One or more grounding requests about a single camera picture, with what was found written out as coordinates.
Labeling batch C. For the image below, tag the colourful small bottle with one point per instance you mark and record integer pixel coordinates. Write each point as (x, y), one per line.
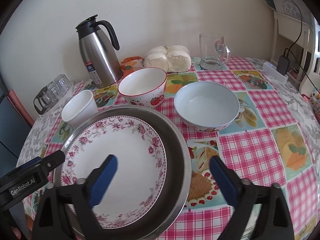
(315, 102)

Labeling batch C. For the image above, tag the orange snack packet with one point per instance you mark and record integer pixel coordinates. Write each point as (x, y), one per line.
(131, 64)

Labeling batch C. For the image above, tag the stainless steel thermos jug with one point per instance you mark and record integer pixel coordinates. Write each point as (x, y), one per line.
(98, 44)

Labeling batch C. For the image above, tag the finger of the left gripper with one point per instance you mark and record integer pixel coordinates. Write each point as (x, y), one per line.
(30, 163)

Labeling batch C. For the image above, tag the grey floral white cloth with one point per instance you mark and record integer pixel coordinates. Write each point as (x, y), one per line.
(299, 108)

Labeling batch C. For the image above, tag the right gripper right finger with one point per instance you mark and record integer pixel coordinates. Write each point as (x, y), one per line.
(274, 220)

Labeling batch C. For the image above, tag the white power strip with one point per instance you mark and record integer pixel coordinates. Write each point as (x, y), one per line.
(271, 70)

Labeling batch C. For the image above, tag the pale blue floral bowl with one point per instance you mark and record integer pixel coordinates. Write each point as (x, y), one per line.
(206, 106)

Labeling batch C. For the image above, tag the black power adapter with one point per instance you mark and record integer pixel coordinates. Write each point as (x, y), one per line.
(283, 64)

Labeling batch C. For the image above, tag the round pink floral plate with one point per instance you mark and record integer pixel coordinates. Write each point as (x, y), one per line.
(133, 180)

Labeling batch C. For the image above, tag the clear glass mug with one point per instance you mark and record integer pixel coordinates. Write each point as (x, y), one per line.
(214, 52)

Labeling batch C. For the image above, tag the pink checked picture tablecloth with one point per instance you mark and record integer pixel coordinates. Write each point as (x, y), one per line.
(264, 144)

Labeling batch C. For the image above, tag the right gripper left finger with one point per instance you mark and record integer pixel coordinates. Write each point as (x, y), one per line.
(52, 221)

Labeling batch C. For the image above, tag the glass teapot black handle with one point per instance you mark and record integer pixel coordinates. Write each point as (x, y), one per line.
(44, 100)

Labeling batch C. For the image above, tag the pink pipe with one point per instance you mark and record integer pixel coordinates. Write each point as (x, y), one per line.
(19, 107)

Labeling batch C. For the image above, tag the white square bowl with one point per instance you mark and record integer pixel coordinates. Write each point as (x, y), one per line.
(79, 109)

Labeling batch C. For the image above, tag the large stainless steel basin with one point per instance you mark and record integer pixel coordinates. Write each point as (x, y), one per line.
(177, 182)

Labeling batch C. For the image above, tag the strawberry pattern red-rimmed bowl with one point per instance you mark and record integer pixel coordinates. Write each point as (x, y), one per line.
(144, 87)

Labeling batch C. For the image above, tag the dark blue cabinet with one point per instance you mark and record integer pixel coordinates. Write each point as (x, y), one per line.
(13, 131)

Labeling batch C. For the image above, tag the bag of white buns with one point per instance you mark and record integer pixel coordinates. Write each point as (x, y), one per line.
(172, 59)

